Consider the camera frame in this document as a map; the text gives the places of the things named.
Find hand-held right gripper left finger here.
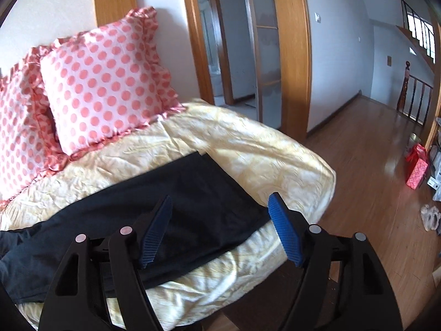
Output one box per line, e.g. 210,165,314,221
39,195,173,331

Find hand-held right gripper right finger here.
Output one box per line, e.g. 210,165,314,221
268,193,404,331

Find dark navy pants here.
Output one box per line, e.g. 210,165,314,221
0,151,273,302

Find bed with yellow bedspread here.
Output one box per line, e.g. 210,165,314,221
0,98,337,331

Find red gift bag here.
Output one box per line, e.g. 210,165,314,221
405,143,430,189

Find stack of boxes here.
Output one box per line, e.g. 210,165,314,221
426,117,441,202

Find pink polka dot ruffled pillow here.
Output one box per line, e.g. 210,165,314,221
39,6,183,156
0,46,69,207

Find frosted glass sliding door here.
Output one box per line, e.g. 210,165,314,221
243,0,284,130

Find wooden stair railing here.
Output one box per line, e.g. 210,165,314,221
396,0,441,125

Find wooden door frame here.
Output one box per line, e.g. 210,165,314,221
180,0,312,143

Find inner wooden doorway frame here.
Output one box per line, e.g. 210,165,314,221
195,0,235,106

